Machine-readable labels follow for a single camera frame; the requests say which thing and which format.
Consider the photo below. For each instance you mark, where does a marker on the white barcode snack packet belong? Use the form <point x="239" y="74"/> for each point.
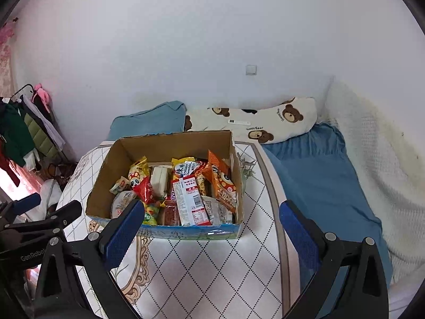
<point x="219" y="211"/>

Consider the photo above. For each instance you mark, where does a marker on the yellow mushroom print packet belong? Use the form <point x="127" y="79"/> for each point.
<point x="138" y="171"/>

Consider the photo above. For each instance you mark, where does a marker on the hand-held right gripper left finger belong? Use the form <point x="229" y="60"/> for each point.
<point x="124" y="232"/>

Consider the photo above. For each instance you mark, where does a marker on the blue white snack packet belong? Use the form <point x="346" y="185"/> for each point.
<point x="186" y="170"/>

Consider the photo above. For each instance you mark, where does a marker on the white block bread packet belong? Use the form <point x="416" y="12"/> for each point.
<point x="160" y="181"/>

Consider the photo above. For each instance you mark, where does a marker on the white blanket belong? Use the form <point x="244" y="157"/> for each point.
<point x="381" y="159"/>

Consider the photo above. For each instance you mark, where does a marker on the green garment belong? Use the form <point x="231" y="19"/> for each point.
<point x="15" y="133"/>

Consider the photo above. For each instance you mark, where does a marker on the clear round snack packet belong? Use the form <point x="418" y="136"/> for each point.
<point x="123" y="204"/>

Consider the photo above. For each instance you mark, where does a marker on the olive puffer jacket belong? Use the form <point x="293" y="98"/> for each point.
<point x="38" y="136"/>

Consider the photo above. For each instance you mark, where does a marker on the white plastic bag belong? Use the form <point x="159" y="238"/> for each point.
<point x="49" y="192"/>

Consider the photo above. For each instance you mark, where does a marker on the white patterned tablecloth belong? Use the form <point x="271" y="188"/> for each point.
<point x="199" y="272"/>

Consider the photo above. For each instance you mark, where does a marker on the yellow edged clear packet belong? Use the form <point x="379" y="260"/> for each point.
<point x="182" y="161"/>

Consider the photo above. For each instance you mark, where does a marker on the white remote control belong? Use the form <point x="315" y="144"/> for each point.
<point x="239" y="122"/>

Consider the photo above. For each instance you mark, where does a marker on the cardboard box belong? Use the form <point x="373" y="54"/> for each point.
<point x="106" y="179"/>

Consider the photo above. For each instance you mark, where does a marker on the blue bed sheet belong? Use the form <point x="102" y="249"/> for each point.
<point x="315" y="179"/>

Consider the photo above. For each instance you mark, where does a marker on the red brown snack packet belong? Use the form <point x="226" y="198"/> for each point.
<point x="171" y="215"/>

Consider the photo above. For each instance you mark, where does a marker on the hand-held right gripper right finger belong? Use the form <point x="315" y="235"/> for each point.
<point x="298" y="236"/>

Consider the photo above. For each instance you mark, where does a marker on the red garment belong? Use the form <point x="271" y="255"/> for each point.
<point x="10" y="169"/>

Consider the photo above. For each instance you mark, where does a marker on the white red label packet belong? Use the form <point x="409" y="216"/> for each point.
<point x="191" y="202"/>

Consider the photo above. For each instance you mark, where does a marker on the blue pillow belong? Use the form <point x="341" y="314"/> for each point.
<point x="149" y="121"/>

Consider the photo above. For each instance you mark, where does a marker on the black clothes rack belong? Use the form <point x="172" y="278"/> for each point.
<point x="20" y="89"/>

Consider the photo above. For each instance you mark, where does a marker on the small red snack packet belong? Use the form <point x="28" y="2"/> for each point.
<point x="143" y="189"/>

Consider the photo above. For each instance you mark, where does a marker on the bear print pillow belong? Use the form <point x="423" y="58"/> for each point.
<point x="282" y="123"/>

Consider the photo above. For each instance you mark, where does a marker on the white wall switch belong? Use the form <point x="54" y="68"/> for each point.
<point x="251" y="69"/>

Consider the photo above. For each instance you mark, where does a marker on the pink curtain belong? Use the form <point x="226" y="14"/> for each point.
<point x="6" y="56"/>

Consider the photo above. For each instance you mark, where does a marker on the pink garment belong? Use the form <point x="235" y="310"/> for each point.
<point x="42" y="94"/>

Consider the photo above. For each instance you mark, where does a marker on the fruit print candy bag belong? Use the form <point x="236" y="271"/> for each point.
<point x="151" y="216"/>

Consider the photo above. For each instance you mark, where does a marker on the orange cartoon snack packet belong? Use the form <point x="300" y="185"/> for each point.
<point x="224" y="186"/>

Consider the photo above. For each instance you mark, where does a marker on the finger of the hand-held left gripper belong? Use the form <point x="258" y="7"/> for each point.
<point x="66" y="212"/>
<point x="28" y="202"/>

